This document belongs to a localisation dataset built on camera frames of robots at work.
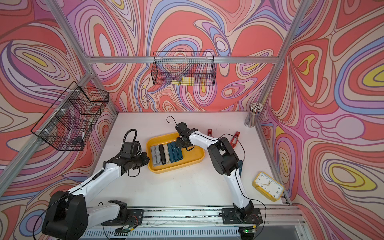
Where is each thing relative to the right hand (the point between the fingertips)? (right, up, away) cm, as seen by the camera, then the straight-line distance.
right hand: (182, 147), depth 100 cm
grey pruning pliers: (-17, -4, -8) cm, 20 cm away
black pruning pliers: (-13, -2, -7) cm, 14 cm away
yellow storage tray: (+5, -5, -6) cm, 9 cm away
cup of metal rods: (+49, +19, +6) cm, 53 cm away
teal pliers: (-4, -2, -6) cm, 8 cm away
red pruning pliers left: (+19, +10, +4) cm, 22 cm away
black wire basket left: (-56, +16, -27) cm, 64 cm away
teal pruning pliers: (-7, -1, -6) cm, 10 cm away
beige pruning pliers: (-10, 0, -4) cm, 11 cm away
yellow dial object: (+49, -19, -20) cm, 56 cm away
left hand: (-18, -5, -13) cm, 22 cm away
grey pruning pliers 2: (-15, -4, -7) cm, 17 cm away
